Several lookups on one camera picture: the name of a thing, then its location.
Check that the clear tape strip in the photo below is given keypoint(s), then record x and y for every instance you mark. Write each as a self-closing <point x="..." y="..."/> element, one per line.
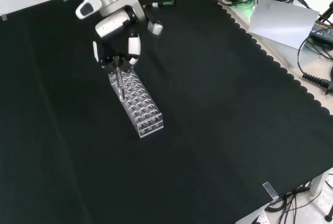
<point x="270" y="190"/>

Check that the pale board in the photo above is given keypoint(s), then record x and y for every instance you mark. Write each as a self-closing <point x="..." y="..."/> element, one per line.
<point x="282" y="23"/>

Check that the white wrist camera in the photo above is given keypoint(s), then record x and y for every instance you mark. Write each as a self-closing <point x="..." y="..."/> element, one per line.
<point x="87" y="7"/>

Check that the black bench cloth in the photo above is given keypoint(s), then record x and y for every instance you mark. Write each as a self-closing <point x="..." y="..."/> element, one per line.
<point x="130" y="156"/>

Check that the white table leg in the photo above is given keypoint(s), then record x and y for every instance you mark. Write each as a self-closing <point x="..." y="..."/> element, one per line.
<point x="317" y="183"/>

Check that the black tripod leg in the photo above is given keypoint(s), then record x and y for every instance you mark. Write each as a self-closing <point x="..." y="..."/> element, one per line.
<point x="326" y="13"/>

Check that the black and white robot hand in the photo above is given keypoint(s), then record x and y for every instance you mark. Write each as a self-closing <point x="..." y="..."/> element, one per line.
<point x="112" y="26"/>

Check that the black power adapter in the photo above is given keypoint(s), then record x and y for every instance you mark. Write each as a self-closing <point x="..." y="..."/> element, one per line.
<point x="322" y="32"/>

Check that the clear glass test tube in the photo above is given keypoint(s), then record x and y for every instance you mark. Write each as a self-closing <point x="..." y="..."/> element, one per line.
<point x="119" y="83"/>

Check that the clear plastic test tube rack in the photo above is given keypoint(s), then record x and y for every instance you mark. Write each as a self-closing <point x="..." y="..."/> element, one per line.
<point x="141" y="109"/>

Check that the white power strip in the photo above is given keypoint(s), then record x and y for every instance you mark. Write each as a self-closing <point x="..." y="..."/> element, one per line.
<point x="262" y="217"/>

